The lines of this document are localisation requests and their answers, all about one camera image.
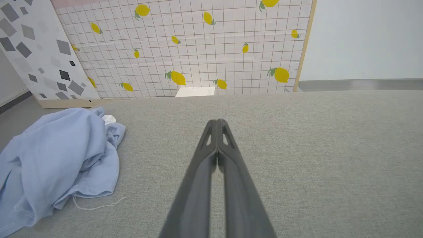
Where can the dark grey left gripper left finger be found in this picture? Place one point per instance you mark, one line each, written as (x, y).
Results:
(195, 191)

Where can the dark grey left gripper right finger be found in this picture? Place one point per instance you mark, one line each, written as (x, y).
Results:
(241, 195)

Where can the light blue garment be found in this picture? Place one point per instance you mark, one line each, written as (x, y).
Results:
(49, 155)

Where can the small white box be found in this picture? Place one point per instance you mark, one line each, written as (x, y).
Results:
(195, 92)

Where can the lemon print tiled panel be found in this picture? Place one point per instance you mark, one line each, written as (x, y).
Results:
(198, 56)

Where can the white partition board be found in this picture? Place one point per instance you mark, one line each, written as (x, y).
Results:
(363, 39)

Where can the grey terrazzo print panel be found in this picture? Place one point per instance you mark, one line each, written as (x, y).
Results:
(39, 39)

